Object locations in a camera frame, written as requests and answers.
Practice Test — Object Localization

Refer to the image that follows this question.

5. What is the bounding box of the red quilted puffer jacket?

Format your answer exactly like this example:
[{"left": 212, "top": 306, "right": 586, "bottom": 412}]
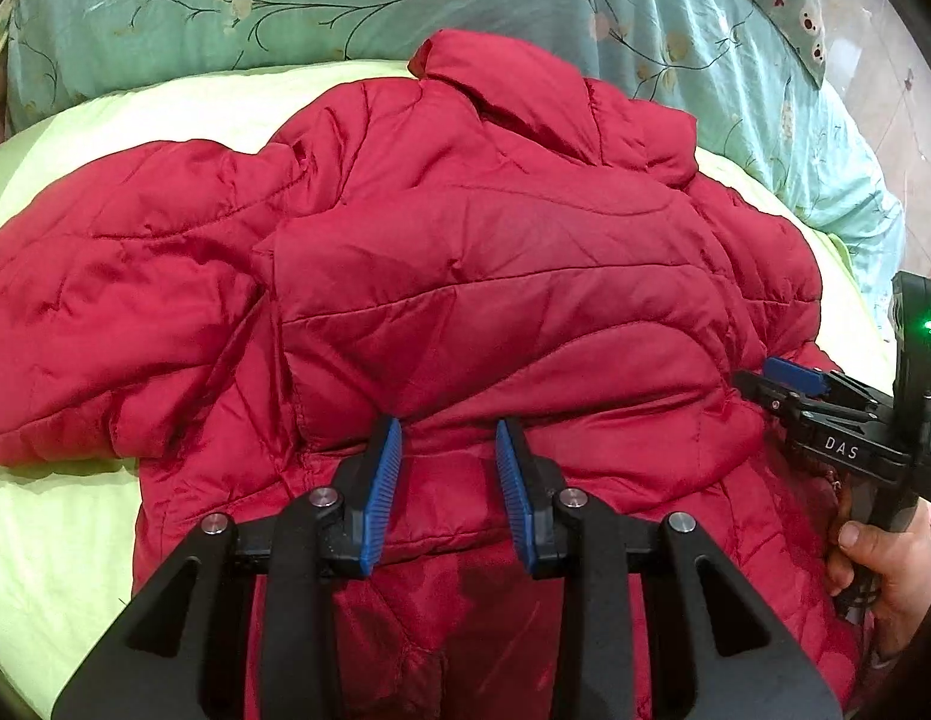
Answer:
[{"left": 0, "top": 31, "right": 864, "bottom": 718}]

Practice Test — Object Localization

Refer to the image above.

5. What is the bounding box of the person's right hand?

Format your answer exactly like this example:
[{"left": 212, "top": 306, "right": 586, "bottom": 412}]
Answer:
[{"left": 827, "top": 486, "right": 931, "bottom": 660}]

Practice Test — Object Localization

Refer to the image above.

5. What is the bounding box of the light green bed sheet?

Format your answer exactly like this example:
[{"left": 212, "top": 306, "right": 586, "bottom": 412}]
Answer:
[{"left": 0, "top": 57, "right": 899, "bottom": 720}]

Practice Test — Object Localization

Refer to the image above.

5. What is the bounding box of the teal floral quilt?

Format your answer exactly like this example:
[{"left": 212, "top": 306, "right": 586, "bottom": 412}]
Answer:
[{"left": 0, "top": 0, "right": 905, "bottom": 312}]

